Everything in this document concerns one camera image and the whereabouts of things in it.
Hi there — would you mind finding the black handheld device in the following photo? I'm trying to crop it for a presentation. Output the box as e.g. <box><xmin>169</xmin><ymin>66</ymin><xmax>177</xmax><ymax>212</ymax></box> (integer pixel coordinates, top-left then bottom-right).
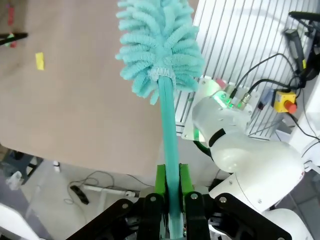
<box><xmin>283</xmin><ymin>28</ymin><xmax>307</xmax><ymax>74</ymax></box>

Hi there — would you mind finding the green-tipped left gripper left finger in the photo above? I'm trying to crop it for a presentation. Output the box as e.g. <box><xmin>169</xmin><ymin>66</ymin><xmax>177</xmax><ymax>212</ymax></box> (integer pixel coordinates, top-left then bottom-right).
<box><xmin>66</xmin><ymin>163</ymin><xmax>168</xmax><ymax>240</ymax></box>

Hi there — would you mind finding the yellow emergency stop box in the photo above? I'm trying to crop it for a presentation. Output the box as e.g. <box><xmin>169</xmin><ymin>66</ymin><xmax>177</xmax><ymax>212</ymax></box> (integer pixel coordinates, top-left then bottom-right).
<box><xmin>272</xmin><ymin>89</ymin><xmax>299</xmax><ymax>115</ymax></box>

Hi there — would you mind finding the slotted aluminium base platform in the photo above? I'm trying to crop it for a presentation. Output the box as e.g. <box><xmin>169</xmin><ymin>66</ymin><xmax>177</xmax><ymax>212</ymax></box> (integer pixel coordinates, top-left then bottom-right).
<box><xmin>174</xmin><ymin>0</ymin><xmax>320</xmax><ymax>142</ymax></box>

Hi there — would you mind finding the yellow paper scrap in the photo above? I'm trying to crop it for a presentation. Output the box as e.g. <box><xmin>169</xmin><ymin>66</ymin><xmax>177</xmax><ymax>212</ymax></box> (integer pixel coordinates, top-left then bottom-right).
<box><xmin>35</xmin><ymin>52</ymin><xmax>46</xmax><ymax>71</ymax></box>

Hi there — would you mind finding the green-tipped left gripper right finger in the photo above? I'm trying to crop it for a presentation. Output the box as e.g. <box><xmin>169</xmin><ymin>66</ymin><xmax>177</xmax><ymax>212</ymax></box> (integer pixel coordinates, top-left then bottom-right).
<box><xmin>179</xmin><ymin>163</ymin><xmax>293</xmax><ymax>240</ymax></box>

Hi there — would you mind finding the black power strip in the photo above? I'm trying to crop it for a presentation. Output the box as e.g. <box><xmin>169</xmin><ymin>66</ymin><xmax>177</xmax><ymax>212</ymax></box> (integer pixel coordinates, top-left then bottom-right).
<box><xmin>69</xmin><ymin>184</ymin><xmax>90</xmax><ymax>206</ymax></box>

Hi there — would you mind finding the black cable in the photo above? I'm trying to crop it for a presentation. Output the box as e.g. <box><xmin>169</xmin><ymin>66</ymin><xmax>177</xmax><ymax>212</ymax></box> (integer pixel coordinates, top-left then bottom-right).
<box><xmin>246</xmin><ymin>78</ymin><xmax>302</xmax><ymax>101</ymax></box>
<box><xmin>231</xmin><ymin>52</ymin><xmax>297</xmax><ymax>97</ymax></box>

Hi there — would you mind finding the teal microfiber duster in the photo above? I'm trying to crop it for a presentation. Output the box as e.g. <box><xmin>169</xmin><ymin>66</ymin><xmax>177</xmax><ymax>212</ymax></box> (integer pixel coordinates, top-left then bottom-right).
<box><xmin>114</xmin><ymin>0</ymin><xmax>206</xmax><ymax>240</ymax></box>

